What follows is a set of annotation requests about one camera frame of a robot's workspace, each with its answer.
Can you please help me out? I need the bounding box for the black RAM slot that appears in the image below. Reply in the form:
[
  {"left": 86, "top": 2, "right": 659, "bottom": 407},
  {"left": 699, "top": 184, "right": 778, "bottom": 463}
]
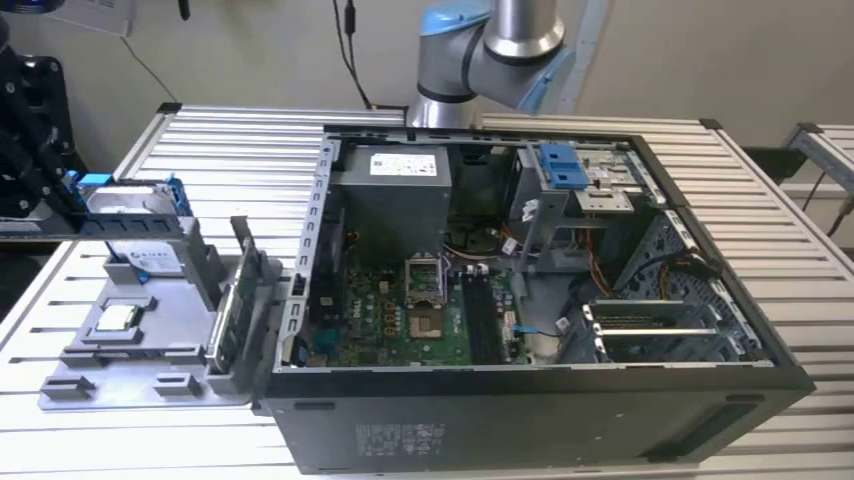
[
  {"left": 461, "top": 272, "right": 481, "bottom": 365},
  {"left": 469, "top": 272, "right": 489, "bottom": 365},
  {"left": 477, "top": 272, "right": 497, "bottom": 365}
]

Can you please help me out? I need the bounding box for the hard disk in blue carrier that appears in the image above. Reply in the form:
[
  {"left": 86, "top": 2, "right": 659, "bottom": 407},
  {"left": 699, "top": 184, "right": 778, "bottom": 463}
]
[{"left": 64, "top": 172, "right": 196, "bottom": 286}]

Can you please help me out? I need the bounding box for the silver CPU chip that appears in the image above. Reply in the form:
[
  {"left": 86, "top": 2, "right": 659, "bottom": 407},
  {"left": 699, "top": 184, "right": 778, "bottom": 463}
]
[{"left": 94, "top": 305, "right": 141, "bottom": 332}]

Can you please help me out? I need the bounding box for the grey plastic parts rack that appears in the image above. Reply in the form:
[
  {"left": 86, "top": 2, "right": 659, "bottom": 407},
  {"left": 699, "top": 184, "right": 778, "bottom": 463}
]
[{"left": 36, "top": 215, "right": 295, "bottom": 414}]

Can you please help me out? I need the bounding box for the green graphics card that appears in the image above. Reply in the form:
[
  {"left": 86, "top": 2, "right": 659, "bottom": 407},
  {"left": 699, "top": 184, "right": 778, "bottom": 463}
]
[{"left": 204, "top": 237, "right": 268, "bottom": 377}]

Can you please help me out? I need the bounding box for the grey power supply unit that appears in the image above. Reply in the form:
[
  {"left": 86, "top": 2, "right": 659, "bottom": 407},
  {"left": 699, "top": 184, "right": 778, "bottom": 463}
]
[{"left": 331, "top": 144, "right": 455, "bottom": 261}]

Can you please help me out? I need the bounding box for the green motherboard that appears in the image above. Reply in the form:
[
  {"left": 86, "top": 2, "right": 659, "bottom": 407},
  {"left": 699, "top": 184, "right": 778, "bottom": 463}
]
[{"left": 303, "top": 259, "right": 535, "bottom": 369}]

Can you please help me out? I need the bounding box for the metal socket cover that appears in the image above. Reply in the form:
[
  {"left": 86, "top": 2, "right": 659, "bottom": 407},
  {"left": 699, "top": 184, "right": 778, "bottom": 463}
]
[{"left": 404, "top": 257, "right": 447, "bottom": 304}]

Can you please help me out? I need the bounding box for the thin metal locking lever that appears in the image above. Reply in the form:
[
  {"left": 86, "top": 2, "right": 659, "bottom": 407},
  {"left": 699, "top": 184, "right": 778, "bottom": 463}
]
[{"left": 436, "top": 248, "right": 455, "bottom": 304}]

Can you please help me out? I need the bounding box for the CPU socket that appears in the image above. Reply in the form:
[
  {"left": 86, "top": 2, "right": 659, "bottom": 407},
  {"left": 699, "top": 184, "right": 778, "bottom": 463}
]
[{"left": 407, "top": 308, "right": 447, "bottom": 341}]

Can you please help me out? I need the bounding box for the blue plastic drive latch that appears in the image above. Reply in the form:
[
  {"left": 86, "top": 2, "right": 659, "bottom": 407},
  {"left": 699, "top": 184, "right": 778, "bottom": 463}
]
[
  {"left": 551, "top": 163, "right": 590, "bottom": 191},
  {"left": 536, "top": 143, "right": 580, "bottom": 175}
]

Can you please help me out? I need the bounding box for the grey metal drive cage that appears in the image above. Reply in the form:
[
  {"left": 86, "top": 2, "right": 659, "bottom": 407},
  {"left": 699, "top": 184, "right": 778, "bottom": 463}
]
[{"left": 509, "top": 141, "right": 662, "bottom": 274}]

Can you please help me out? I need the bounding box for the black open PC case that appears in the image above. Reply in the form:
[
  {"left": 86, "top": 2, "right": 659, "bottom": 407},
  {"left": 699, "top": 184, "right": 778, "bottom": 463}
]
[{"left": 251, "top": 122, "right": 816, "bottom": 476}]

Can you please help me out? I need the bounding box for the grey metal disk bay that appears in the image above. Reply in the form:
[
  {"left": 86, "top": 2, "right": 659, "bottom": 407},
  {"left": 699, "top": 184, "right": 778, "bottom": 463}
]
[{"left": 578, "top": 298, "right": 728, "bottom": 365}]

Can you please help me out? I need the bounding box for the aluminium slat side table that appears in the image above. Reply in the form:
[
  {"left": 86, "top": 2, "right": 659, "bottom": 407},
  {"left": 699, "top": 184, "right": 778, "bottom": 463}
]
[{"left": 778, "top": 122, "right": 854, "bottom": 201}]

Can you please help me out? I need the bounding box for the black hanging cable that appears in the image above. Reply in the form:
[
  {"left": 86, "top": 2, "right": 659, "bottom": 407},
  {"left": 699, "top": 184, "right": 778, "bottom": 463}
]
[{"left": 329, "top": 0, "right": 375, "bottom": 109}]

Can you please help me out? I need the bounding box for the black cable with blue plug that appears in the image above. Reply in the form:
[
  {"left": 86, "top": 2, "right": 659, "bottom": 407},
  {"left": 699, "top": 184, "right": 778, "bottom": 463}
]
[{"left": 507, "top": 323, "right": 568, "bottom": 341}]

